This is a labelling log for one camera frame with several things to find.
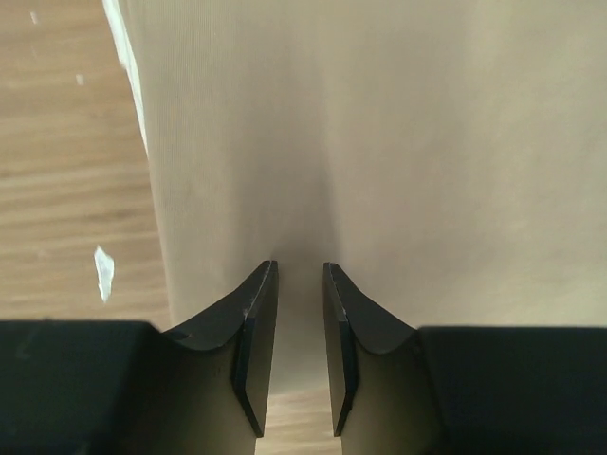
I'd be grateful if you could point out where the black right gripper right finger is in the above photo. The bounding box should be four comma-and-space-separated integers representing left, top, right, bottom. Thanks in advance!
322, 263, 606, 454

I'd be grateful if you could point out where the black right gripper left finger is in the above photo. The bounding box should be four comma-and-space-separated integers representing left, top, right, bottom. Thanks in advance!
1, 261, 278, 454

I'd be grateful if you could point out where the beige t shirt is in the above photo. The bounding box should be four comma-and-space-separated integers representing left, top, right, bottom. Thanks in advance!
120, 1, 606, 392

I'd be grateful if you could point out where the folded white t shirt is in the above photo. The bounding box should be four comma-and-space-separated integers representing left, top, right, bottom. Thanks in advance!
102, 0, 148, 152

